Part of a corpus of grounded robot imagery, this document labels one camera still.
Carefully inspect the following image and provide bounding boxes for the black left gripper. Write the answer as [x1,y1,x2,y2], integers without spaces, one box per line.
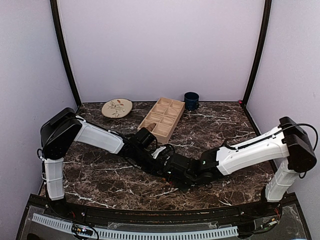
[133,147,168,179]

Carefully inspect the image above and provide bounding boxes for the tan beige sock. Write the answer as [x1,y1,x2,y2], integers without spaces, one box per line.
[146,122,157,132]

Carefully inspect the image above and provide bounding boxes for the wooden compartment tray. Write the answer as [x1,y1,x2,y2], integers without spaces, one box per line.
[137,97,185,144]

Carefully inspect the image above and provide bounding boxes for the argyle patterned sock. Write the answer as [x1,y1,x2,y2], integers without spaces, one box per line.
[161,177,173,185]

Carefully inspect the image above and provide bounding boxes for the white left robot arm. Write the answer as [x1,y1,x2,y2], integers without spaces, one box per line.
[37,107,175,218]

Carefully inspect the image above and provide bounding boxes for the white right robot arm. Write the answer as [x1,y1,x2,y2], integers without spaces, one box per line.
[164,116,317,217]

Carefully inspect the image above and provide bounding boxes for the cream floral plate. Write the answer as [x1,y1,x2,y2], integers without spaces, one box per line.
[101,98,133,119]

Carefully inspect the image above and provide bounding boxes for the dark blue mug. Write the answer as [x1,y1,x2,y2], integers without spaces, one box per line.
[184,92,200,111]

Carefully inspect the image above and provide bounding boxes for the white slotted cable duct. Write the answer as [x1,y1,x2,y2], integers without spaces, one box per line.
[31,213,239,240]

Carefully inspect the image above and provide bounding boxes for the black left frame post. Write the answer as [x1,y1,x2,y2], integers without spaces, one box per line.
[50,0,82,108]

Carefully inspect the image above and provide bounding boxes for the black frame post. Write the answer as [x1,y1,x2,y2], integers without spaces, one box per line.
[242,0,272,106]
[50,0,82,108]

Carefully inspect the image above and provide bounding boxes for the black right frame post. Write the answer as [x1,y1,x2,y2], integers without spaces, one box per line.
[242,0,272,106]

